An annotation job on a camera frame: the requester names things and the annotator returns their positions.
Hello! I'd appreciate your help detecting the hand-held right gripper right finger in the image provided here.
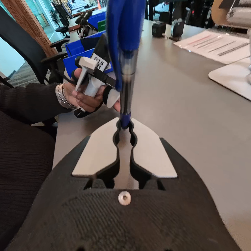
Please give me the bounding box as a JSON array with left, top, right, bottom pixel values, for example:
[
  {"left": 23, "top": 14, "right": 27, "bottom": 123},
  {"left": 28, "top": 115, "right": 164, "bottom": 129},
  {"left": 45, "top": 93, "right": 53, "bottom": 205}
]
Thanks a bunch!
[{"left": 129, "top": 118, "right": 178, "bottom": 181}]

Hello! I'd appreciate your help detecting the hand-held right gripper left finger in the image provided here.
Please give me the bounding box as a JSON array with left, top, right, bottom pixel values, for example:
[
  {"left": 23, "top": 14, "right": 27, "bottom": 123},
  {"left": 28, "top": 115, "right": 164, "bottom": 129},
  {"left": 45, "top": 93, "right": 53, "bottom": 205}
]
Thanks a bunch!
[{"left": 72, "top": 117, "right": 120, "bottom": 179}]

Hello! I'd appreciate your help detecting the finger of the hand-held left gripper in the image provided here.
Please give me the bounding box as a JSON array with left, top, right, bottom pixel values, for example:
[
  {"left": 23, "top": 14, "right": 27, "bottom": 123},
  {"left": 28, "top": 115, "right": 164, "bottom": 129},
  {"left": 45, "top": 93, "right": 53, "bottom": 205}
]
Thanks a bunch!
[
  {"left": 75, "top": 57, "right": 98, "bottom": 92},
  {"left": 106, "top": 90, "right": 121, "bottom": 108}
]

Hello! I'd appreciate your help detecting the blue storage bin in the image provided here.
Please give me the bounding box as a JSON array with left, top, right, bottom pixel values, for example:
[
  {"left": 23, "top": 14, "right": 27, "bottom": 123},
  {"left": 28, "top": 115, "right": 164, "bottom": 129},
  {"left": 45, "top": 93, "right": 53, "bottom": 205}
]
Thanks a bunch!
[
  {"left": 88, "top": 11, "right": 107, "bottom": 30},
  {"left": 63, "top": 32, "right": 114, "bottom": 79}
]

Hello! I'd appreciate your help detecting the blue ballpoint pen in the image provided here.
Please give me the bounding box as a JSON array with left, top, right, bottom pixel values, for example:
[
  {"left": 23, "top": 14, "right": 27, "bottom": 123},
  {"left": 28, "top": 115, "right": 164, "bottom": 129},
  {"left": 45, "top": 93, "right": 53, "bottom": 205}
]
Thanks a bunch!
[{"left": 105, "top": 0, "right": 147, "bottom": 131}]

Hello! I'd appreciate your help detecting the person's left forearm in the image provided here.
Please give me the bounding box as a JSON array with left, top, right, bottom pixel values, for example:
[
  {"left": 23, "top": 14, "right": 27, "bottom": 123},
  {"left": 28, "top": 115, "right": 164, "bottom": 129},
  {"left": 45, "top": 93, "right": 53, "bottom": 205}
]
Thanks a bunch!
[{"left": 0, "top": 82, "right": 66, "bottom": 125}]

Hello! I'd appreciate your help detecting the person's left hand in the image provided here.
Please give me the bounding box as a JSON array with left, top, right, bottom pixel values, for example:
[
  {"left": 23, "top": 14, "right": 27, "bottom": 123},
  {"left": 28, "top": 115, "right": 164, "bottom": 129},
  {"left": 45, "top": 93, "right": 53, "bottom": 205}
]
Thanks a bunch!
[{"left": 64, "top": 69, "right": 121, "bottom": 114}]

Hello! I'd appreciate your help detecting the black office chair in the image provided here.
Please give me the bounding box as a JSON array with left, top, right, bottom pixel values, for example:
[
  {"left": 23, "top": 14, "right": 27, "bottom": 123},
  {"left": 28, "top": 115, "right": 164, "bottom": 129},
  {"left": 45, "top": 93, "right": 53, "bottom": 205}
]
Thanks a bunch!
[
  {"left": 49, "top": 25, "right": 70, "bottom": 39},
  {"left": 0, "top": 6, "right": 69, "bottom": 87}
]

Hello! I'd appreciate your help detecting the silver mesh wristwatch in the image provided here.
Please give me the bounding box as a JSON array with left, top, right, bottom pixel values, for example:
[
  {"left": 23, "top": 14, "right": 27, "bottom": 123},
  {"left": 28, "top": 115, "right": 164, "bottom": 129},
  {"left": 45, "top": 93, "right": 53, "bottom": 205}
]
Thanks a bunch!
[{"left": 55, "top": 83, "right": 77, "bottom": 109}]

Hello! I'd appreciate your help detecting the black charger block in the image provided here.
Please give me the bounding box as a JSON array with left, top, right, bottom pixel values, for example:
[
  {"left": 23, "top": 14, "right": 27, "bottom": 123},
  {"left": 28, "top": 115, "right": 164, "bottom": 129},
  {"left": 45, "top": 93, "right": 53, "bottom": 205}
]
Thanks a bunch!
[{"left": 152, "top": 22, "right": 167, "bottom": 38}]

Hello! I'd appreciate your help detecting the wooden pillar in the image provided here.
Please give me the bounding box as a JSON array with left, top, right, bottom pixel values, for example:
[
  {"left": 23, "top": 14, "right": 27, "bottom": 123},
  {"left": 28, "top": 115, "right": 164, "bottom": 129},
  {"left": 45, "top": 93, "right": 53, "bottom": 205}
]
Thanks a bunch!
[{"left": 2, "top": 0, "right": 58, "bottom": 58}]

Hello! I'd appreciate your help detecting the dark grey battery block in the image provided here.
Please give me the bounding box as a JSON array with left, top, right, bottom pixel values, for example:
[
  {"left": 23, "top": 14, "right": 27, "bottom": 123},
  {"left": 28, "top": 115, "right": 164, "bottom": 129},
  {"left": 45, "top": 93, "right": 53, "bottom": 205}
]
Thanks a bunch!
[{"left": 171, "top": 18, "right": 185, "bottom": 38}]

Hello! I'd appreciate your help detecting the printed paper sheet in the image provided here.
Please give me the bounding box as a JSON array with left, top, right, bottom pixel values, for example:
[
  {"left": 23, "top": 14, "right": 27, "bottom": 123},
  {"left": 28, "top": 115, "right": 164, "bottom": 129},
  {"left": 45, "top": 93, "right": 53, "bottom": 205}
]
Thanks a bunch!
[{"left": 173, "top": 29, "right": 251, "bottom": 65}]

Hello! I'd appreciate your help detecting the black strapped device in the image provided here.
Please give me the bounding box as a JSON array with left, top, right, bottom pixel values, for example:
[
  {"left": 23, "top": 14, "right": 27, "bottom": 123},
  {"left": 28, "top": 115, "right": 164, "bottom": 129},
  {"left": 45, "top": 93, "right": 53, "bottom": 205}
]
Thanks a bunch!
[{"left": 75, "top": 10, "right": 99, "bottom": 38}]

